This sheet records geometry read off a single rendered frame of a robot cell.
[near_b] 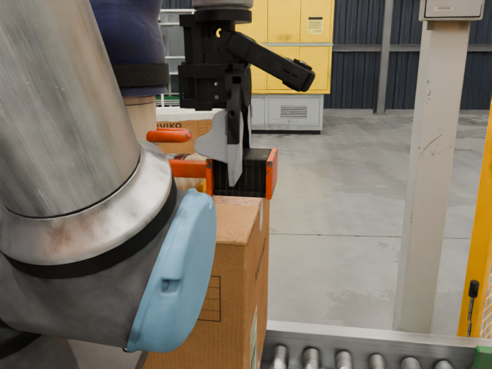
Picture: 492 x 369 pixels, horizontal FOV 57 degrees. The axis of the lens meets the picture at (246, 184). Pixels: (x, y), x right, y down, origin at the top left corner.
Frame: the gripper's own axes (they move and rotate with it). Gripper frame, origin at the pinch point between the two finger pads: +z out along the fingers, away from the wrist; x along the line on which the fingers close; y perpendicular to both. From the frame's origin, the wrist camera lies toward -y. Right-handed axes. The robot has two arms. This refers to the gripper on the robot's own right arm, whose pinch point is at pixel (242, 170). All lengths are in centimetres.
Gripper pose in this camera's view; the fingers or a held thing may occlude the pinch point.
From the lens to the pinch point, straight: 60.5
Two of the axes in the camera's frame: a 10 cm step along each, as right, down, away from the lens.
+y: -9.9, -0.2, 1.4
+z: 0.2, 9.6, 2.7
